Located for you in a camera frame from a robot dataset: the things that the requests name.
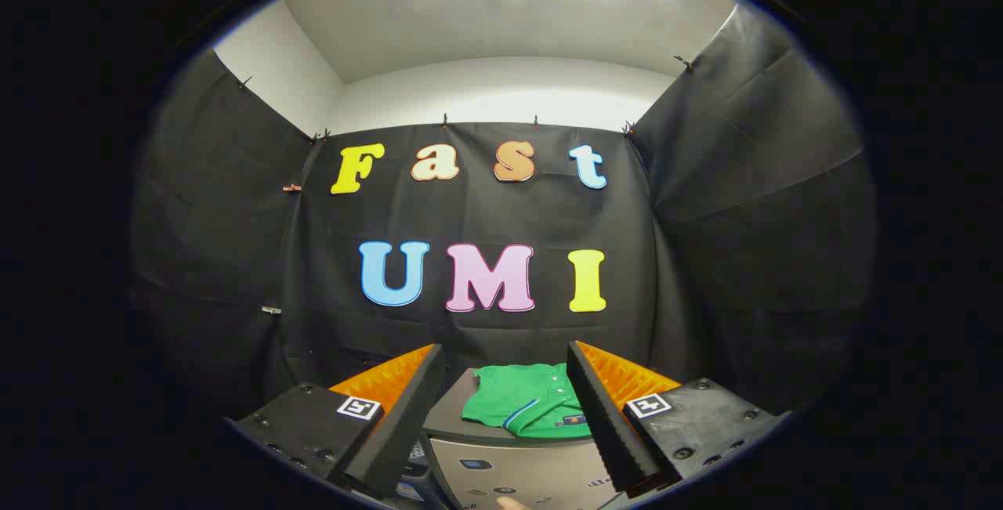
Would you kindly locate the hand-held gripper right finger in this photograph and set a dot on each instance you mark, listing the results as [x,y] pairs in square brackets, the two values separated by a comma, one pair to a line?
[599,416]

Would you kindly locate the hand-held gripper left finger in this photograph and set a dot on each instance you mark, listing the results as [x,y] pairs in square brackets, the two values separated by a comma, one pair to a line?
[407,416]

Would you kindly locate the green polo shirt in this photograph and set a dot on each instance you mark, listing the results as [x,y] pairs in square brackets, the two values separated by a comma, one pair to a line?
[517,404]

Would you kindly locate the black backdrop cloth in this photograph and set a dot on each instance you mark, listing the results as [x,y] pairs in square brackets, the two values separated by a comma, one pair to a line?
[486,212]

